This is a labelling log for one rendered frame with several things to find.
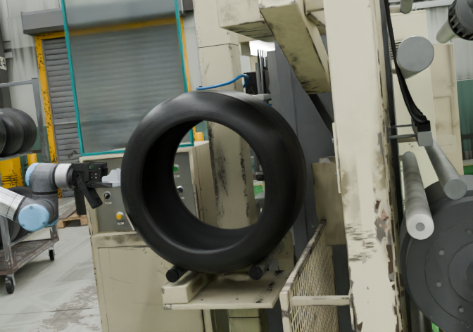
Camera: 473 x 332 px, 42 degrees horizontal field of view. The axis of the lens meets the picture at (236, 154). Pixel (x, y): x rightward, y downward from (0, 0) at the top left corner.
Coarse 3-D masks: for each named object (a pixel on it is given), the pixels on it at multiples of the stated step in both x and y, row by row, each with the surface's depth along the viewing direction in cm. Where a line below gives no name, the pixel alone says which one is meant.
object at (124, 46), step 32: (64, 0) 277; (96, 0) 273; (128, 0) 269; (160, 0) 265; (96, 32) 274; (128, 32) 271; (160, 32) 267; (96, 64) 276; (128, 64) 272; (160, 64) 268; (96, 96) 278; (128, 96) 274; (160, 96) 270; (96, 128) 280; (128, 128) 276; (192, 128) 269
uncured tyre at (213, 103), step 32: (192, 96) 192; (224, 96) 190; (160, 128) 192; (256, 128) 185; (288, 128) 200; (128, 160) 197; (160, 160) 224; (288, 160) 187; (128, 192) 198; (160, 192) 225; (288, 192) 187; (160, 224) 218; (192, 224) 224; (256, 224) 188; (288, 224) 191; (160, 256) 201; (192, 256) 194; (224, 256) 192; (256, 256) 192
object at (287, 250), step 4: (288, 232) 224; (284, 236) 224; (288, 236) 224; (284, 240) 224; (288, 240) 224; (292, 240) 226; (284, 244) 224; (288, 244) 224; (292, 244) 225; (284, 248) 225; (288, 248) 224; (292, 248) 224; (280, 252) 225; (284, 252) 225; (288, 252) 224; (292, 252) 224; (280, 256) 225; (284, 256) 225; (288, 256) 225; (292, 256) 224
